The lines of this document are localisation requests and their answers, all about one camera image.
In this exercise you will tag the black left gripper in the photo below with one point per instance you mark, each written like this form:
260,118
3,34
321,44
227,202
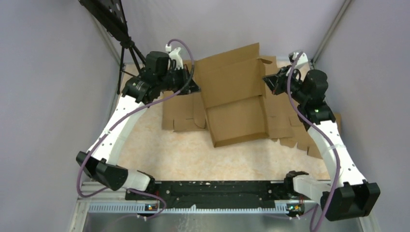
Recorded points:
183,73

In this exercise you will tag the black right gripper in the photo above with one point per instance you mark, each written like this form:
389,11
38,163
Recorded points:
275,82

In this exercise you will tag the brown cardboard box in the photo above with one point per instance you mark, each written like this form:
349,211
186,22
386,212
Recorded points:
233,93

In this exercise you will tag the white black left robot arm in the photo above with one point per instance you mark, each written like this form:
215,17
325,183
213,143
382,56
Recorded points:
165,75

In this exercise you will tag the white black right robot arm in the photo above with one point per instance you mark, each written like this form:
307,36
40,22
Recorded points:
349,195

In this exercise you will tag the flat cardboard sheet pile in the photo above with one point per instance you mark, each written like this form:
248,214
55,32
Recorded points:
186,113

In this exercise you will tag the black tripod music stand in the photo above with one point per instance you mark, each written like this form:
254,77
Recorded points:
111,15

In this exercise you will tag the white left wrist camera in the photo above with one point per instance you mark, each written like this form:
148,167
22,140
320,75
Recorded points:
174,54

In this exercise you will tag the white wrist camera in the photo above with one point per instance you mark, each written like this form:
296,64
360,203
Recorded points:
298,59
174,54

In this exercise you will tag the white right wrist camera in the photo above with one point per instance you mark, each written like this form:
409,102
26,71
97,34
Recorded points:
298,59

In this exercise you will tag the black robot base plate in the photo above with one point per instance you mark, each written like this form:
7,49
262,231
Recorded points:
224,194

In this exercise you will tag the white slotted cable duct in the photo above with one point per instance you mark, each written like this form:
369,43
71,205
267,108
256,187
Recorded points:
149,208

